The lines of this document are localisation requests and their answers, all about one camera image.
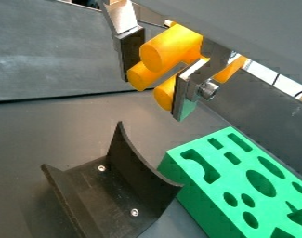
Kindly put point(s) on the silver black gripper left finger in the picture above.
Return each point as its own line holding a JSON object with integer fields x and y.
{"x": 127, "y": 32}

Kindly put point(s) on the yellow three prong object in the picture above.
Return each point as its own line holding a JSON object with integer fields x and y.
{"x": 174, "y": 46}

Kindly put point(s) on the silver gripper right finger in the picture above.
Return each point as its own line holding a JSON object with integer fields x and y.
{"x": 192, "y": 81}

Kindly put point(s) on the black cradle fixture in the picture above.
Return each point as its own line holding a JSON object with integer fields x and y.
{"x": 115, "y": 195}

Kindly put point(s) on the green foam shape board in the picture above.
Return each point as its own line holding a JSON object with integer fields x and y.
{"x": 239, "y": 193}

